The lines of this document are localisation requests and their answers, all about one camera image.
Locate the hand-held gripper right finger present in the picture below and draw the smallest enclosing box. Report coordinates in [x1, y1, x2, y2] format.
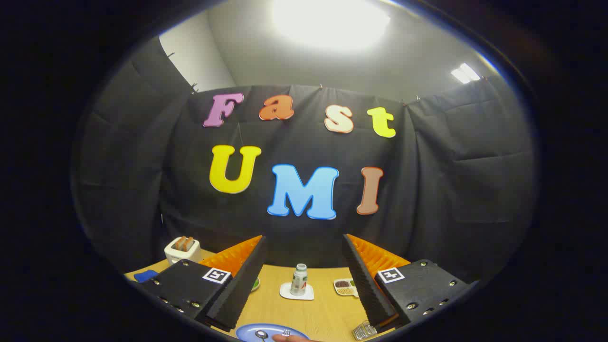
[342, 233, 478, 333]

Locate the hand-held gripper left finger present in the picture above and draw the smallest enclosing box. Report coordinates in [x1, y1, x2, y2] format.
[138, 235, 267, 332]

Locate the white divided condiment dish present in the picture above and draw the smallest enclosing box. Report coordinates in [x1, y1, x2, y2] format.
[333, 278, 360, 298]

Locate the white square coaster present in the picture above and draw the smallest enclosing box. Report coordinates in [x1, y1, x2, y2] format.
[279, 282, 315, 301]

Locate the blue round plate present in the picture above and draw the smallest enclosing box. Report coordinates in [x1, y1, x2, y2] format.
[236, 323, 310, 342]

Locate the silver drink can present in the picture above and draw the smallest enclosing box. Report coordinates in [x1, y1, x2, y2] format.
[291, 264, 308, 296]

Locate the white toaster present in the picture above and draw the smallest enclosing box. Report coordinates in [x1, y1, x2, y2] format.
[164, 236, 203, 265]

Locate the black backdrop cloth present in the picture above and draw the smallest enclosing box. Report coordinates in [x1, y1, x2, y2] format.
[71, 36, 540, 285]

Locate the small ceiling light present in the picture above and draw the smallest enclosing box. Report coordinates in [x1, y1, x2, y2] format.
[450, 63, 481, 85]

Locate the large ceiling light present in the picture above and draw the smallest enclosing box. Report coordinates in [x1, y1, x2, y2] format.
[271, 0, 392, 50]

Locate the metal wire cutlery rack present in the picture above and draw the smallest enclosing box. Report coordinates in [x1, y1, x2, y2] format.
[352, 320, 378, 341]

